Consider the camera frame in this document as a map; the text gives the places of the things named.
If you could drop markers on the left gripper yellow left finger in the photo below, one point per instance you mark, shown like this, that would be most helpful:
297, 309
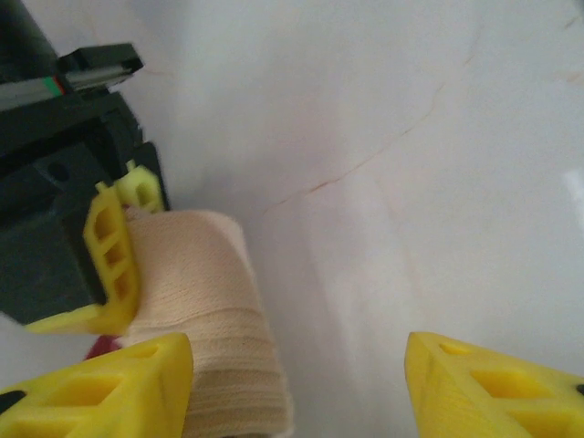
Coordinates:
114, 392

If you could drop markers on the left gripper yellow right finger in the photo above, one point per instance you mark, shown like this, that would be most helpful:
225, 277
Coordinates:
479, 397

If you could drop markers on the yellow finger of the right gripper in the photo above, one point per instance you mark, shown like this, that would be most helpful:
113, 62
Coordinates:
116, 255
141, 187

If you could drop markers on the beige sock with red toe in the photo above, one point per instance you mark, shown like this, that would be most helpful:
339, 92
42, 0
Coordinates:
205, 283

